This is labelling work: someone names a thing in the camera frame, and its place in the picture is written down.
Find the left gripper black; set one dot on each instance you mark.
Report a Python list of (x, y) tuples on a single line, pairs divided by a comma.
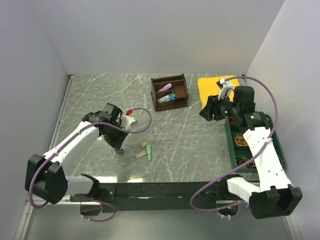
[(117, 142)]

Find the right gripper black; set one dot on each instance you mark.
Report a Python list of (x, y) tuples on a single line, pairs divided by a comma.
[(211, 107)]

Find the blue glue bottle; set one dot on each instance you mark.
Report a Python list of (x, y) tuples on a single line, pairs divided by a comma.
[(119, 151)]

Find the tan square eraser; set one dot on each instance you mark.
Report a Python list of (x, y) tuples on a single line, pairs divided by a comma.
[(143, 144)]

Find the beige rectangular eraser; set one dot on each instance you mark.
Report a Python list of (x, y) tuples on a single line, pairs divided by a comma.
[(140, 154)]

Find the blue cap white marker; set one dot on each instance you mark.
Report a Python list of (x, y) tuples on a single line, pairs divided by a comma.
[(167, 98)]

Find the brown wooden desk organizer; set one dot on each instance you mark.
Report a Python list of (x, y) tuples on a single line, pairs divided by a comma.
[(169, 92)]

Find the pink eraser stick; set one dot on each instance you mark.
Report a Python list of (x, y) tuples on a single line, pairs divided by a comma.
[(165, 88)]

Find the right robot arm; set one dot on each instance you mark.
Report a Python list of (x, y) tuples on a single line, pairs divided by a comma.
[(255, 128)]

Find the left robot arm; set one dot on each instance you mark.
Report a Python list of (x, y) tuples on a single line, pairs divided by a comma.
[(46, 174)]

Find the yellow folded cloth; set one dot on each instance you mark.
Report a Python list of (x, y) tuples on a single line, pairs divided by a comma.
[(207, 86)]

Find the yellow rubber bands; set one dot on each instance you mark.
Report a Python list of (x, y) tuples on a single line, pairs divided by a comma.
[(239, 140)]

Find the green compartment tray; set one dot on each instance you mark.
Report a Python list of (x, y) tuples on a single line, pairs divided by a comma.
[(240, 154)]

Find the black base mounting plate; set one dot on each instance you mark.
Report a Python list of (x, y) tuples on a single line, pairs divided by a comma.
[(152, 196)]

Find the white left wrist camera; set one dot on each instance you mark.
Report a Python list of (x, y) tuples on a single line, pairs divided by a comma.
[(127, 120)]

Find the front aluminium frame rail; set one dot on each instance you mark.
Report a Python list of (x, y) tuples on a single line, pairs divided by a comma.
[(236, 185)]

